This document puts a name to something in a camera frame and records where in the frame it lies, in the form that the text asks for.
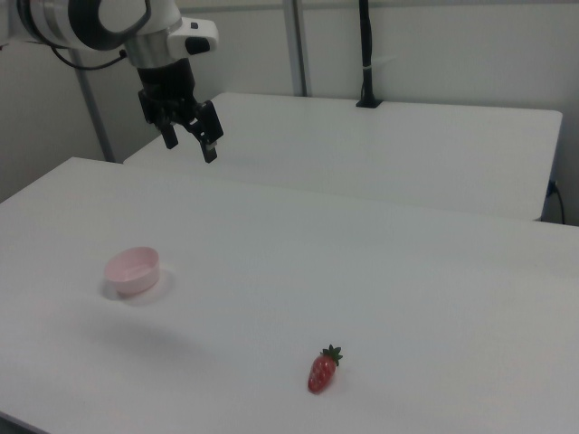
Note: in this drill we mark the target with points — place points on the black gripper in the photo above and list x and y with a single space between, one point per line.
167 92

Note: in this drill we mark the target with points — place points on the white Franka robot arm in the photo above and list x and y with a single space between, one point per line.
90 22

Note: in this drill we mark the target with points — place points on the pink plastic bowl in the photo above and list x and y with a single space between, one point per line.
133 271

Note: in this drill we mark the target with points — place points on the red toy strawberry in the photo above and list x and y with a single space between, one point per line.
322 370

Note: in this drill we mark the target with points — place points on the white table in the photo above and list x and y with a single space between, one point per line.
362 149

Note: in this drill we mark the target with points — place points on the grey wall frame post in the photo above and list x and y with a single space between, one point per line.
92 108
298 47

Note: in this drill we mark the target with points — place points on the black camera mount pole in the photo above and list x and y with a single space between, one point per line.
367 54

